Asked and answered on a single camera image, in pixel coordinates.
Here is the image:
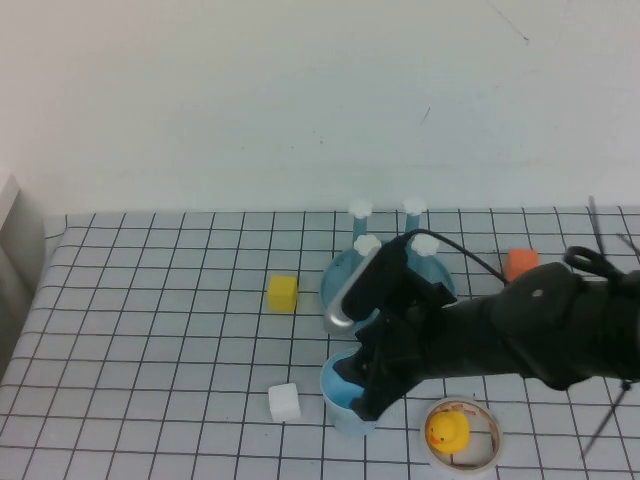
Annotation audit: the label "yellow rubber duck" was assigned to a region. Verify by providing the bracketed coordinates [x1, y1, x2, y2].
[425, 410, 471, 456]

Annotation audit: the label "white box edge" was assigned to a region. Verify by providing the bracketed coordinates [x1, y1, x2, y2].
[0, 172, 47, 326]

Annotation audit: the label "orange foam cube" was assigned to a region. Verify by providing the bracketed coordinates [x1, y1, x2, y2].
[503, 248, 540, 282]

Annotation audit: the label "blue cup stand white caps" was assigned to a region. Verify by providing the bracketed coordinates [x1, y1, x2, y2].
[319, 198, 457, 334]

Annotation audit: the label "white foam cube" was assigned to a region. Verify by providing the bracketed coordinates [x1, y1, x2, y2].
[267, 382, 303, 424]

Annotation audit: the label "black right camera cable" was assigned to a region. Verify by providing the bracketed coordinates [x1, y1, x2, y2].
[399, 228, 512, 287]

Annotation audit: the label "white black grid tablecloth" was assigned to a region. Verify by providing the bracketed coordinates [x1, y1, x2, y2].
[0, 205, 640, 480]

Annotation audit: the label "light blue plastic cup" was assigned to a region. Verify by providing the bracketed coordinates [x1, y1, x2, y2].
[319, 349, 381, 439]

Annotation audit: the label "yellow foam cube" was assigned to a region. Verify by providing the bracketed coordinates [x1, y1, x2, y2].
[266, 274, 300, 314]

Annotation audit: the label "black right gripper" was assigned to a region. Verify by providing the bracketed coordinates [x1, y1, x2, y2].
[332, 282, 457, 423]

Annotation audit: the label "white tape roll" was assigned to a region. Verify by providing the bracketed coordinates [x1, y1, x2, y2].
[418, 395, 506, 476]

